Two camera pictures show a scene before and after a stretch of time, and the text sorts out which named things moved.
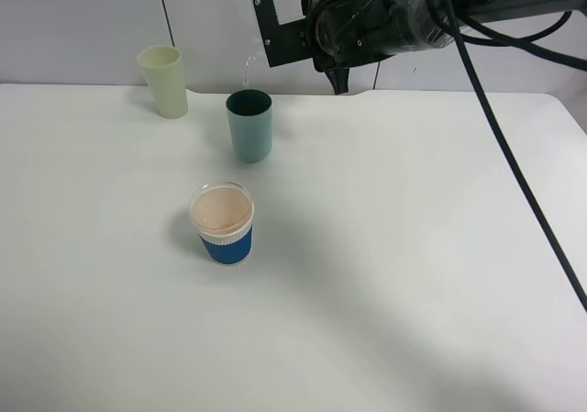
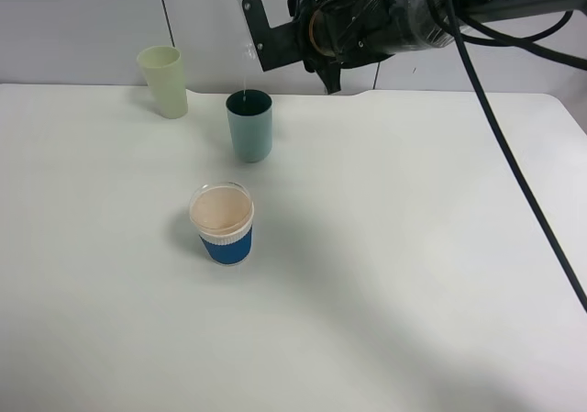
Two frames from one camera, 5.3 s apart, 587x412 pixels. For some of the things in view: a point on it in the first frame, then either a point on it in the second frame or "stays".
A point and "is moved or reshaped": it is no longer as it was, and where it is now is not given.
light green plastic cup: (164, 68) stays
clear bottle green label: (262, 1) is moved or reshaped
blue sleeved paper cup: (223, 215) stays
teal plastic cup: (250, 114) stays
